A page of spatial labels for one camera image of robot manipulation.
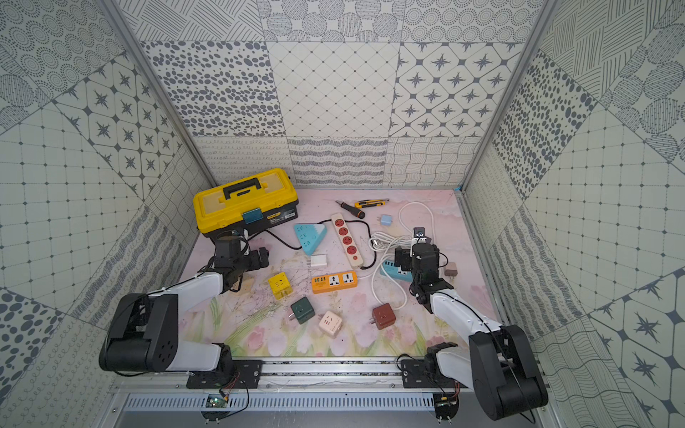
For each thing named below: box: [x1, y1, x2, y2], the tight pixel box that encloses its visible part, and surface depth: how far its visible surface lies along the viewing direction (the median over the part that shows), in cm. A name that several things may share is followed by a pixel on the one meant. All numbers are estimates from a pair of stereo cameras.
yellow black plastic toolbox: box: [192, 168, 299, 238], surface depth 97 cm
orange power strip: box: [311, 271, 358, 295], surface depth 92 cm
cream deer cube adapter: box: [317, 310, 343, 339], surface depth 80 cm
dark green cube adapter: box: [290, 296, 316, 325], surface depth 83 cm
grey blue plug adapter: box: [412, 226, 426, 239], surface depth 78 cm
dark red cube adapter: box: [369, 303, 397, 330], surface depth 82 cm
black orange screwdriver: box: [335, 199, 366, 220], surface depth 113 cm
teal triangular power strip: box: [293, 222, 328, 256], surface depth 103 cm
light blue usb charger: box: [376, 214, 394, 227], surface depth 110 cm
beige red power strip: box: [330, 213, 364, 269], surface depth 103 cm
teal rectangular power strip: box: [379, 259, 413, 283], surface depth 93 cm
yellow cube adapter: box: [267, 271, 294, 300], surface depth 88 cm
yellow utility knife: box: [354, 198, 390, 209], surface depth 117 cm
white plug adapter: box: [310, 254, 328, 267], surface depth 98 cm
